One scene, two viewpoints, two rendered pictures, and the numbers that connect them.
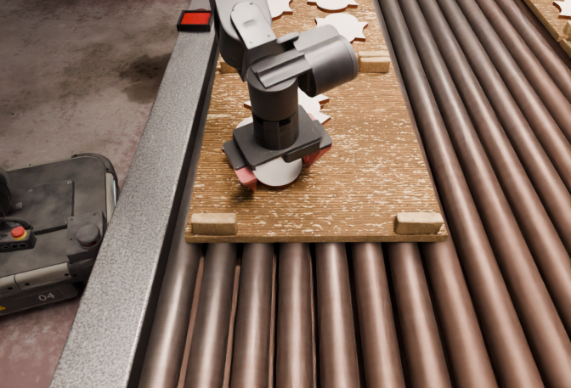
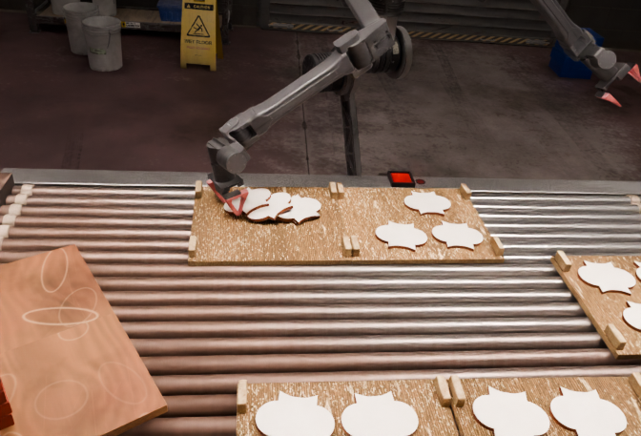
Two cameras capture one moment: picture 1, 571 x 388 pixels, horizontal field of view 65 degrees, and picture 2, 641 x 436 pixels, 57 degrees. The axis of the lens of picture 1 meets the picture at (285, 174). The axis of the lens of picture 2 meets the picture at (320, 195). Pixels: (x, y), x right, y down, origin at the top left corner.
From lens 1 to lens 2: 1.53 m
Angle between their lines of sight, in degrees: 62
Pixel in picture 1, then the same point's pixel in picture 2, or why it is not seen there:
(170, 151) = (260, 182)
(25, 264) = not seen: hidden behind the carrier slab
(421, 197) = (216, 256)
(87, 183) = not seen: hidden behind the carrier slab
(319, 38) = (237, 148)
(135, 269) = (184, 180)
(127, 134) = not seen: hidden behind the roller
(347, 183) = (227, 231)
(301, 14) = (423, 220)
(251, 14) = (233, 122)
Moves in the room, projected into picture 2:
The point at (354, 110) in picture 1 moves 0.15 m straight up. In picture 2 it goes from (295, 238) to (299, 190)
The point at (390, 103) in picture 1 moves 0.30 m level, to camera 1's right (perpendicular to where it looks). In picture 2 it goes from (305, 254) to (319, 341)
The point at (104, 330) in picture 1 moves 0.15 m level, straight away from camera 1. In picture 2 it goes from (156, 177) to (196, 162)
